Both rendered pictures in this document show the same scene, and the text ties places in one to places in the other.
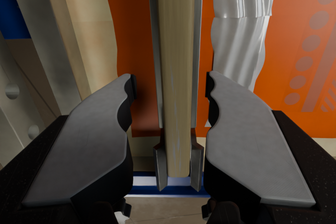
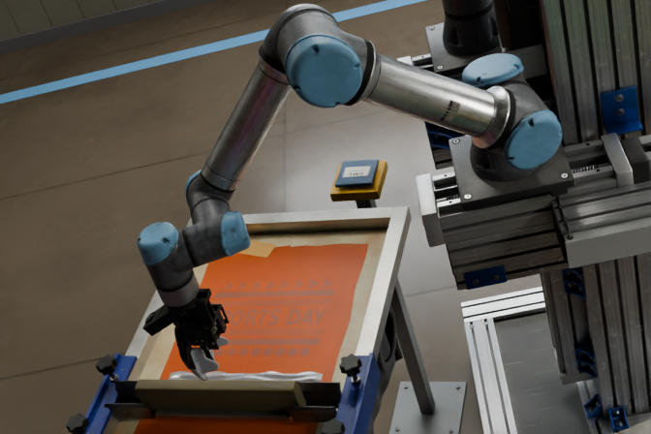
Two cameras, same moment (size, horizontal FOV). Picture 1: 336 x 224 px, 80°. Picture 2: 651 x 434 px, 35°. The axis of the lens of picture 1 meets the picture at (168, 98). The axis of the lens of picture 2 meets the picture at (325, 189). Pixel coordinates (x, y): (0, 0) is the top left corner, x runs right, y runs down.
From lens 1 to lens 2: 2.07 m
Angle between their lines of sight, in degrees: 73
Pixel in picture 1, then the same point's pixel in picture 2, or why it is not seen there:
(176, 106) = (241, 385)
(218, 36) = not seen: hidden behind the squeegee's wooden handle
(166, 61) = (219, 387)
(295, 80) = (290, 353)
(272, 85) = (291, 364)
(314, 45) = (269, 350)
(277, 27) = (252, 368)
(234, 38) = not seen: hidden behind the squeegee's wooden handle
